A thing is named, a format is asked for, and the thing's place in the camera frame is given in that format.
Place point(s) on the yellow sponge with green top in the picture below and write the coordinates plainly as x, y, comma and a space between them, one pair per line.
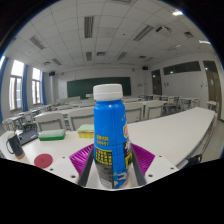
85, 131

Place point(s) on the blue drink bottle white cap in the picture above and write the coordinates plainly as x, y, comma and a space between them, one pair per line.
110, 133

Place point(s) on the flat round red coaster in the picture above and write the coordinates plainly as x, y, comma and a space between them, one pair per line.
43, 161

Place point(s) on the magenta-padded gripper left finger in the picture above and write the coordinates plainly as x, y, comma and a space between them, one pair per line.
63, 166

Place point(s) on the group of ceiling lights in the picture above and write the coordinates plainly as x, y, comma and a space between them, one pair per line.
88, 26

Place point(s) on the dark blue mug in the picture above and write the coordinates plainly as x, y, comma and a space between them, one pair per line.
16, 146

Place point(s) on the classroom window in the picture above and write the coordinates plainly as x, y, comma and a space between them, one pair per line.
16, 86
36, 86

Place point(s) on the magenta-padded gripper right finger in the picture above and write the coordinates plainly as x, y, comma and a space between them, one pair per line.
156, 166

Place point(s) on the black laptop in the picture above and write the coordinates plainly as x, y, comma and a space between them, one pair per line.
28, 136

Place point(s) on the blue curtain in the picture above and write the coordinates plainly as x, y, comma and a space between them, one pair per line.
25, 88
2, 86
43, 88

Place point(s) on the ceiling projector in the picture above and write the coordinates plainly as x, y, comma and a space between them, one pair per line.
164, 29

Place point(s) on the black wall speaker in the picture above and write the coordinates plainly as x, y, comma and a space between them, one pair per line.
145, 68
52, 73

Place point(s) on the brown classroom door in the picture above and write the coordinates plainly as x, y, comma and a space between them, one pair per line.
156, 82

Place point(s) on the green chalkboard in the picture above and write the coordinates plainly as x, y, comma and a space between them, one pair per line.
83, 86

